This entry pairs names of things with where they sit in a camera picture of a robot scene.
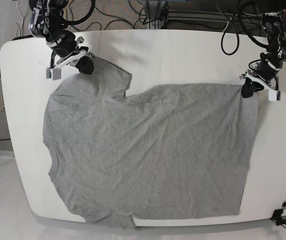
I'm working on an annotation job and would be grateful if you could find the black clamp with cable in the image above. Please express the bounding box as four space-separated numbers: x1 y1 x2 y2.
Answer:
270 209 286 229

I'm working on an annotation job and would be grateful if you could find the white cable on floor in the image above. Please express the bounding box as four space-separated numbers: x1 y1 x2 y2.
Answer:
15 0 25 37

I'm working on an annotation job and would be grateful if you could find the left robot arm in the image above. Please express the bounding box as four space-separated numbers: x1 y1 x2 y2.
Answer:
238 10 286 102

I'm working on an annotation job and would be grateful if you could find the grey t-shirt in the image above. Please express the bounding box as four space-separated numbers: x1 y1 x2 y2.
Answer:
43 58 258 228

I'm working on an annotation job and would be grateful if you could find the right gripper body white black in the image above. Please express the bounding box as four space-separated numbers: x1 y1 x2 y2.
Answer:
48 31 95 69

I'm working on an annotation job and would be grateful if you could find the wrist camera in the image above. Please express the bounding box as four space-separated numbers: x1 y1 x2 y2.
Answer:
268 90 281 102
46 67 62 81

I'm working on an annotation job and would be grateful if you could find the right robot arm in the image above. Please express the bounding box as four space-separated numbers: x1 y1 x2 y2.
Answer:
29 0 96 80

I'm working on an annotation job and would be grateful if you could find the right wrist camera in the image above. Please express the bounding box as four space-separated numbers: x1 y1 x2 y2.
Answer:
46 67 62 81

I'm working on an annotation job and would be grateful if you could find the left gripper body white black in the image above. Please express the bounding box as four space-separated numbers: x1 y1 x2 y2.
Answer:
240 59 280 91

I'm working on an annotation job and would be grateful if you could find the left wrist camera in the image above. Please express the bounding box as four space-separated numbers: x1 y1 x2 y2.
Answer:
268 90 281 102

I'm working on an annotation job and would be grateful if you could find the metal frame stand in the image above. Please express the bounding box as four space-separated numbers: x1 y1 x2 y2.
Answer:
142 0 168 30

